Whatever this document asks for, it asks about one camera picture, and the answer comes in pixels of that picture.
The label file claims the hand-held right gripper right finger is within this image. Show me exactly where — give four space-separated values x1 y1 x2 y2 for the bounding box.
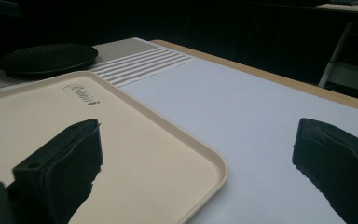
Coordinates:
292 117 358 224

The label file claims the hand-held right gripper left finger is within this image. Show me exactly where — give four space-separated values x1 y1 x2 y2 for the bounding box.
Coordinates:
12 118 104 224

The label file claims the beige plastic tray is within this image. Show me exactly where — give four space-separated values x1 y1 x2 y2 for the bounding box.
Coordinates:
0 70 229 224

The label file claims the white table cloth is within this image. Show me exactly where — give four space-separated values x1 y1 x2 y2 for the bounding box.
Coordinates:
117 57 358 224

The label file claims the metal stand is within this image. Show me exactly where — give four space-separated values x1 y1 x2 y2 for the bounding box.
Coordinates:
318 21 358 96

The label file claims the black round plate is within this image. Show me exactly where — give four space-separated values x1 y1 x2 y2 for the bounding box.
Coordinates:
0 43 99 77

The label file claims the grey striped placemat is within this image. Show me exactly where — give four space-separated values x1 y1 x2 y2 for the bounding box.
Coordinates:
0 36 197 92

